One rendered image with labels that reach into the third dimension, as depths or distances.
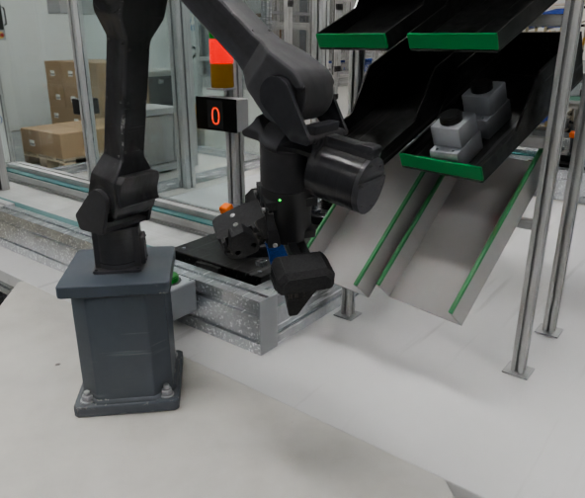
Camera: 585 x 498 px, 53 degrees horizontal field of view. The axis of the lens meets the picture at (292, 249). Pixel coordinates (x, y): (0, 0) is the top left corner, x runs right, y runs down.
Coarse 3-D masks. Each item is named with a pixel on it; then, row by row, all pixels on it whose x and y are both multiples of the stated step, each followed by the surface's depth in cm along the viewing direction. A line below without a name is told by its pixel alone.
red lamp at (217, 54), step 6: (210, 42) 122; (216, 42) 121; (210, 48) 123; (216, 48) 122; (222, 48) 122; (210, 54) 123; (216, 54) 122; (222, 54) 122; (228, 54) 123; (210, 60) 124; (216, 60) 123; (222, 60) 123; (228, 60) 123
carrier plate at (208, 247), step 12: (204, 240) 120; (216, 240) 120; (180, 252) 113; (192, 252) 113; (204, 252) 113; (216, 252) 113; (192, 264) 112; (216, 264) 108; (228, 264) 107; (240, 264) 107; (252, 264) 107; (228, 276) 106; (240, 276) 104; (252, 276) 102; (264, 276) 102
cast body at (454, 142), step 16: (448, 112) 77; (464, 112) 78; (432, 128) 78; (448, 128) 76; (464, 128) 76; (448, 144) 78; (464, 144) 77; (480, 144) 80; (448, 160) 78; (464, 160) 78
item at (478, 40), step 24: (456, 0) 82; (480, 0) 84; (504, 0) 81; (528, 0) 78; (552, 0) 75; (432, 24) 80; (456, 24) 80; (480, 24) 77; (504, 24) 75; (528, 24) 73; (432, 48) 76; (456, 48) 73; (480, 48) 71
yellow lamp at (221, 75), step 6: (210, 66) 124; (216, 66) 123; (222, 66) 123; (228, 66) 123; (210, 72) 125; (216, 72) 123; (222, 72) 123; (228, 72) 124; (210, 78) 125; (216, 78) 124; (222, 78) 124; (228, 78) 124; (216, 84) 124; (222, 84) 124; (228, 84) 125
